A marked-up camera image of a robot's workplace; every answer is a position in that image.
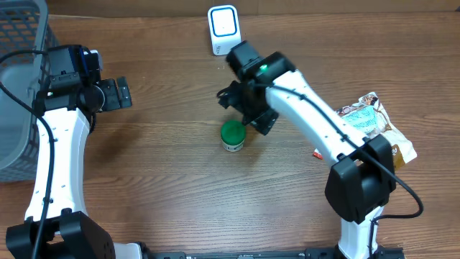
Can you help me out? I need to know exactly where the green lid jar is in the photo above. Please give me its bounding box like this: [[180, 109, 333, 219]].
[[220, 120, 246, 152]]

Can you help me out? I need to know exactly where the red snack bar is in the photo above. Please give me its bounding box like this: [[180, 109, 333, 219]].
[[313, 149, 323, 160]]

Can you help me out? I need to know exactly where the teal wet wipes pack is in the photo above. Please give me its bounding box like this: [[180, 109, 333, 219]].
[[342, 106, 377, 134]]

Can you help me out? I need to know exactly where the brown white snack bag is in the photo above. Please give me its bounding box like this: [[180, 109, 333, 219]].
[[336, 92, 417, 171]]

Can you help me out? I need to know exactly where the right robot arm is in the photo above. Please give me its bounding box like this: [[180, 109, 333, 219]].
[[217, 41, 403, 258]]

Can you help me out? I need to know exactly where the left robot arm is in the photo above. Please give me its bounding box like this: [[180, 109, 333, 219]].
[[1, 45, 142, 258]]

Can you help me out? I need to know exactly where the white barcode scanner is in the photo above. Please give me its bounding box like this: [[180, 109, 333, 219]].
[[207, 4, 242, 56]]

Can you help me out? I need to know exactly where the grey plastic mesh basket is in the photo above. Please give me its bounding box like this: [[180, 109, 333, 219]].
[[1, 0, 59, 182]]

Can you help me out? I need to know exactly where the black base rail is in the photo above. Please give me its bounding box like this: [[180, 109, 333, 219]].
[[136, 246, 405, 259]]

